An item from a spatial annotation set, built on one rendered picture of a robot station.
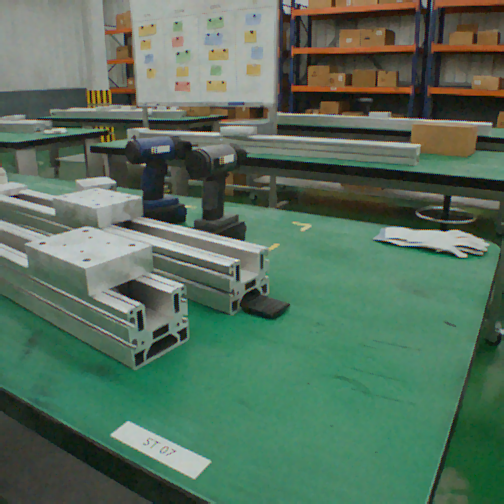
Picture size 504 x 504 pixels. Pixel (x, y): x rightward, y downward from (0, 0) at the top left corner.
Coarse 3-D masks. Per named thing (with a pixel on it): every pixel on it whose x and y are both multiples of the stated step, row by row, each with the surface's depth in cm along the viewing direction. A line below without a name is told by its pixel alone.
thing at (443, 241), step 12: (384, 228) 112; (396, 228) 110; (384, 240) 104; (396, 240) 104; (408, 240) 103; (420, 240) 101; (432, 240) 101; (444, 240) 101; (456, 240) 100; (468, 240) 99; (480, 240) 101; (456, 252) 96; (480, 252) 97
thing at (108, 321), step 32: (0, 224) 91; (0, 256) 75; (0, 288) 79; (32, 288) 71; (64, 288) 64; (128, 288) 67; (160, 288) 62; (64, 320) 67; (96, 320) 61; (128, 320) 56; (160, 320) 62; (128, 352) 58; (160, 352) 62
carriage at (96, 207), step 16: (80, 192) 100; (96, 192) 99; (112, 192) 99; (64, 208) 94; (80, 208) 90; (96, 208) 87; (112, 208) 89; (128, 208) 92; (96, 224) 88; (112, 224) 92
